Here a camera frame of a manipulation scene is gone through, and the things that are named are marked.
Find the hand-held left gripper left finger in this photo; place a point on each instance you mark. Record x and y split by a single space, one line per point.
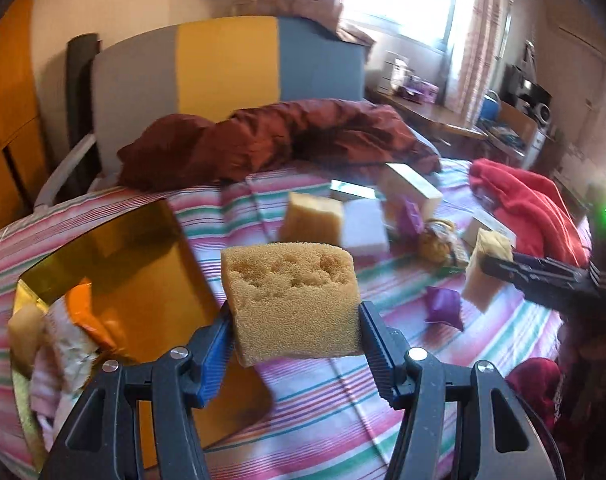
215 360

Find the blue container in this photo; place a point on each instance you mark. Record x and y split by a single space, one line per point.
490 105

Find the red patterned clothing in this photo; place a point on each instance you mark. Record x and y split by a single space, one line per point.
533 385

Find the cardboard box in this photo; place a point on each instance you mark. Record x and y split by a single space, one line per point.
515 117

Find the pale yellow sponge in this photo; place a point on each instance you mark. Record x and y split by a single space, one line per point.
25 332

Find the pink cloth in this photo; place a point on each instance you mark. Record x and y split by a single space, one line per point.
45 385

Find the purple storage box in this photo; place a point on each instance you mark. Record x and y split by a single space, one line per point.
418 92

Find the red cloth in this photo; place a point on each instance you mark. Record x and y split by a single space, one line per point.
533 205

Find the orange snack packet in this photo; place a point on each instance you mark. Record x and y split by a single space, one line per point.
78 330

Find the striped bed sheet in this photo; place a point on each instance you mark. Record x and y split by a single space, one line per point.
333 420

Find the maroon duvet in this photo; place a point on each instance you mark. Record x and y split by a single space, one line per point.
263 140

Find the white drawer unit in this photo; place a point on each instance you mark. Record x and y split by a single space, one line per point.
397 70

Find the wooden desk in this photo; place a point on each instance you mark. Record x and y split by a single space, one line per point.
433 115

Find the large yellow sponge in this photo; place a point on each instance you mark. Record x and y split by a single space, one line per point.
288 305

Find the large cream carton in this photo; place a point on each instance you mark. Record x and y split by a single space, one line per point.
413 187

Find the white foam block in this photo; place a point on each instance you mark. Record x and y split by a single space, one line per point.
365 230

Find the small yellow sponge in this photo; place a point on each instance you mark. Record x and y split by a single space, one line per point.
478 290

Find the orange wardrobe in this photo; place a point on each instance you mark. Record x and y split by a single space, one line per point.
8 110

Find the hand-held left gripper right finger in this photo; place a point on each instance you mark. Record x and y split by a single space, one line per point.
378 355

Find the gold lined box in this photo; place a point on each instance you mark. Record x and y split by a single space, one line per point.
148 270

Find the green white carton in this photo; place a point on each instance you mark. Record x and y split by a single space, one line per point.
350 191

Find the purple snack packet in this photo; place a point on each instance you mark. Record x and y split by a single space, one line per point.
443 307
410 217

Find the black stereo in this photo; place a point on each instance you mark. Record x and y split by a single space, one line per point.
528 92

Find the flat white carton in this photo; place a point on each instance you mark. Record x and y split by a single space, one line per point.
485 225

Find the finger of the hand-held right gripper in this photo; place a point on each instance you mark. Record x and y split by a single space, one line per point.
563 301
538 269

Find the yellow socks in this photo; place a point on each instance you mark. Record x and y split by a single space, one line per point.
433 247

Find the white chair armrest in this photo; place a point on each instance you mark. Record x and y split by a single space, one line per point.
65 165

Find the grey yellow blue headboard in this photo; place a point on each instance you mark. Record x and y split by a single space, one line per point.
223 70

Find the clear snack packet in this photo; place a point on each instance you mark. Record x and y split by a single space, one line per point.
459 252

